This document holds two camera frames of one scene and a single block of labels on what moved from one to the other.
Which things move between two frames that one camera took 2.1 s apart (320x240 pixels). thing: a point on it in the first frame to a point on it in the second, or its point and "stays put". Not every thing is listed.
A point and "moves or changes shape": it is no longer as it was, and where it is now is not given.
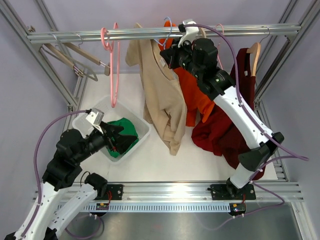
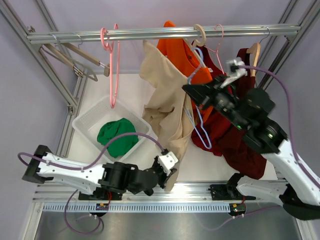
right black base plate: (229, 192) stays put
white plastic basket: (112, 109) stays put
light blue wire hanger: (169, 38) to (187, 114)
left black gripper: (122, 142) to (165, 177)
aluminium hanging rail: (157, 34) stays put
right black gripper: (171, 54) to (204, 94)
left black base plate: (116, 191) stays put
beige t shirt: (165, 107) moves or changes shape
